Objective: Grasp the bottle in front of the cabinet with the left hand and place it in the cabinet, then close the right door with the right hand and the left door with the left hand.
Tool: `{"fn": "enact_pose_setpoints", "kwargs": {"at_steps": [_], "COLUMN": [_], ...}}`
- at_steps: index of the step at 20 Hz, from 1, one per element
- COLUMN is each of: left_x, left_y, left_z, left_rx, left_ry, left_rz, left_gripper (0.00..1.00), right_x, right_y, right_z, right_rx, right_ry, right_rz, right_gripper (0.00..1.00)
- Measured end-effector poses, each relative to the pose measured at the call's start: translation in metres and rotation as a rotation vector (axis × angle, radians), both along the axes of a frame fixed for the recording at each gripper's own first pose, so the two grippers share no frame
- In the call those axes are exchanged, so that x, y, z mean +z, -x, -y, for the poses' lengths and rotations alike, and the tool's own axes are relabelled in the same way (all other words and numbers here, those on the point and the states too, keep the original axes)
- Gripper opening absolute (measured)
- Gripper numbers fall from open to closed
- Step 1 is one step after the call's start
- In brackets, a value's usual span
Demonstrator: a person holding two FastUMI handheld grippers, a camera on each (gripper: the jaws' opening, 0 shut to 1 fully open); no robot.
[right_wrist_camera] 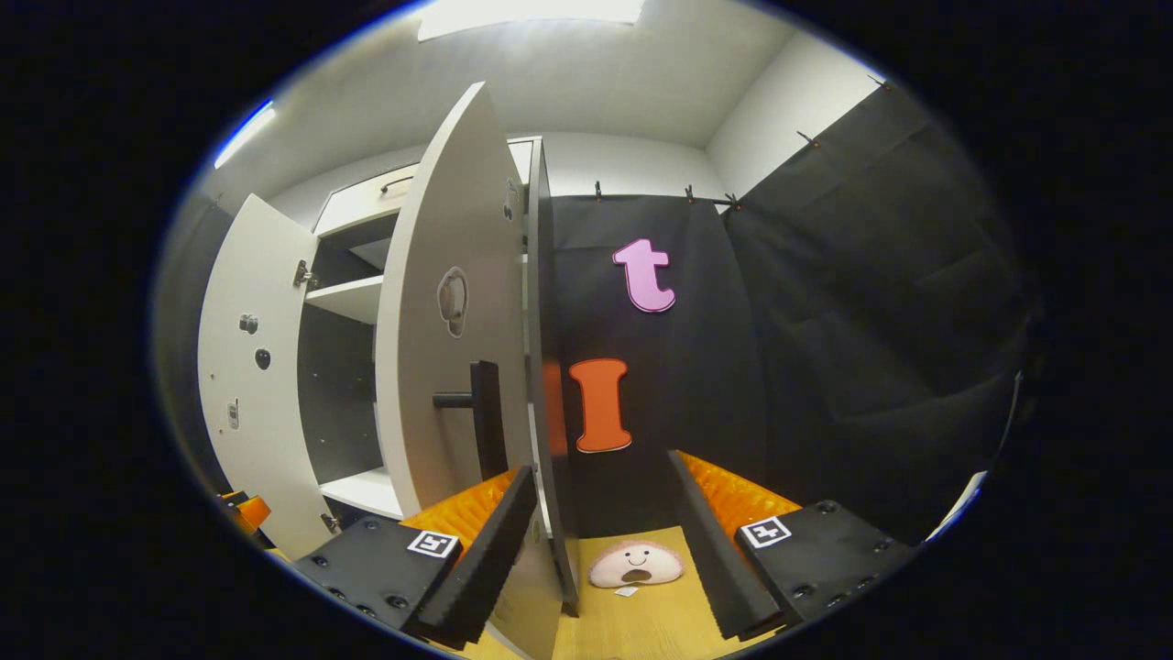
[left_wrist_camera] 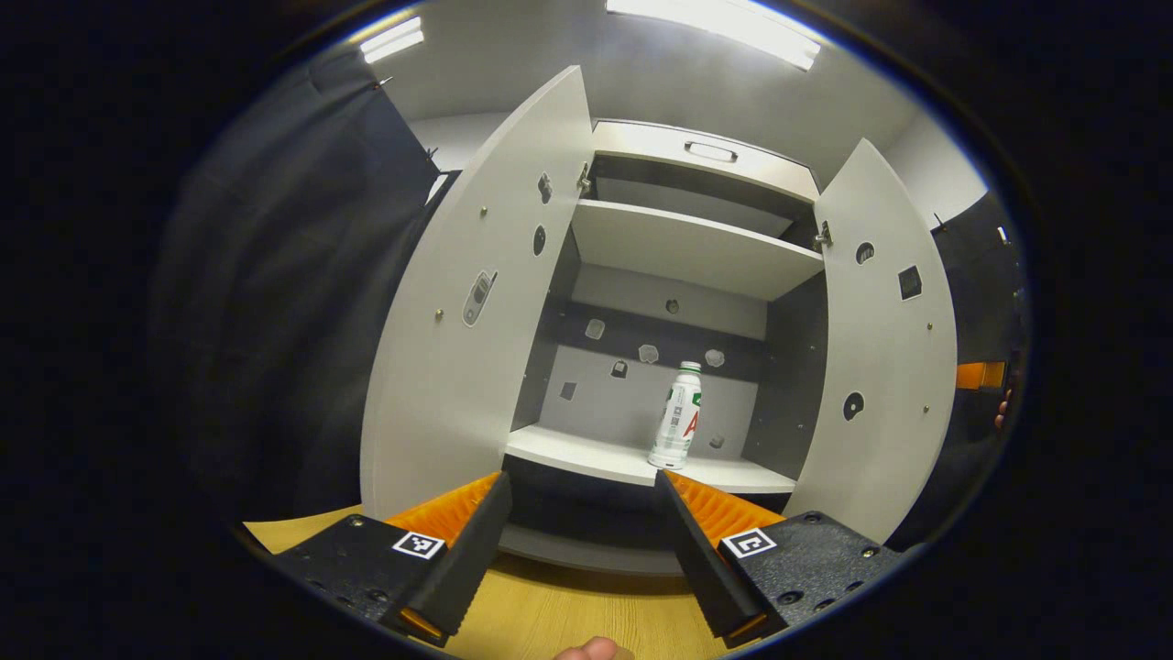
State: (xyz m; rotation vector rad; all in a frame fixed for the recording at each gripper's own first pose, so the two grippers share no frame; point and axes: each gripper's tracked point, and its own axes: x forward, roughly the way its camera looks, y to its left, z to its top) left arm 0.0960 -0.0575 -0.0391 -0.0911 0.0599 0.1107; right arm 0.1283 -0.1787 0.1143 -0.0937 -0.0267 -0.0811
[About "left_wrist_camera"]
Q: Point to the wide ceiling light panel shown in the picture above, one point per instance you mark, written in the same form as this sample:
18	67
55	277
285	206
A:
724	23

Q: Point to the white cabinet right door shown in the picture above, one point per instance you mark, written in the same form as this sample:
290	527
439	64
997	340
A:
880	367

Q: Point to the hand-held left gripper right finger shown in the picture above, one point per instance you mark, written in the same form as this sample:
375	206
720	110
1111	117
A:
701	568

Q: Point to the narrow ceiling light strip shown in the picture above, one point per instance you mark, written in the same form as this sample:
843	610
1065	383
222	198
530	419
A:
392	39

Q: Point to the white cabinet left door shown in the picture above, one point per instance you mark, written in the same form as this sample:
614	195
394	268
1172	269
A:
440	412

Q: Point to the white cabinet drawer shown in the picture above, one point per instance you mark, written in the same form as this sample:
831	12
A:
641	147

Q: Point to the white drink bottle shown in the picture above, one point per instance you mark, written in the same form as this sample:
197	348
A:
676	431

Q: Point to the white cabinet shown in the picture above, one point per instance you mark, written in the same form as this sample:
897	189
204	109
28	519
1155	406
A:
614	403

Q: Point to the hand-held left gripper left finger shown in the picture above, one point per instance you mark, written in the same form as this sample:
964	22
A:
467	559

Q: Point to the black backdrop cloth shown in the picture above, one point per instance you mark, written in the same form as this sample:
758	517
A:
275	275

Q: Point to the white cabinet door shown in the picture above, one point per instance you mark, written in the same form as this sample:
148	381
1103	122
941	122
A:
880	367
440	412

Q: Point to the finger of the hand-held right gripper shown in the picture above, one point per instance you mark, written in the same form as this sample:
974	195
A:
976	376

